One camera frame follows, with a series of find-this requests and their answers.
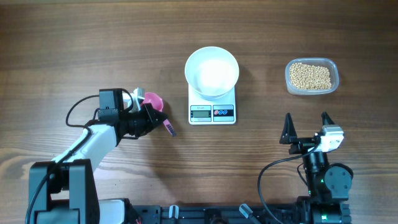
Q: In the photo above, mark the white digital kitchen scale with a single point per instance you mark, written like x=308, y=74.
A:
x=216, y=111

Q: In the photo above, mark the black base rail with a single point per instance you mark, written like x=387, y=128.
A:
x=275, y=213

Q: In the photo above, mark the white bowl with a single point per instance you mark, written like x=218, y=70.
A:
x=211, y=72

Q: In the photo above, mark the clear plastic container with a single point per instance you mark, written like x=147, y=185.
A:
x=323, y=62

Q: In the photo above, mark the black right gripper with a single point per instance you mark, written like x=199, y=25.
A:
x=289, y=137

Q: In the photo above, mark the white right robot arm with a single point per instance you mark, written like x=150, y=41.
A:
x=328, y=184

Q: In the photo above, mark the soybeans pile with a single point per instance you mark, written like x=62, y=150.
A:
x=309, y=77

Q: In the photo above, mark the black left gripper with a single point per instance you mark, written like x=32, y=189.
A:
x=148, y=112

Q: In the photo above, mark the pink plastic scoop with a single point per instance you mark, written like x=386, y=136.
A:
x=157, y=103

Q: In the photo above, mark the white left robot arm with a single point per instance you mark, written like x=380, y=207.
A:
x=63, y=190

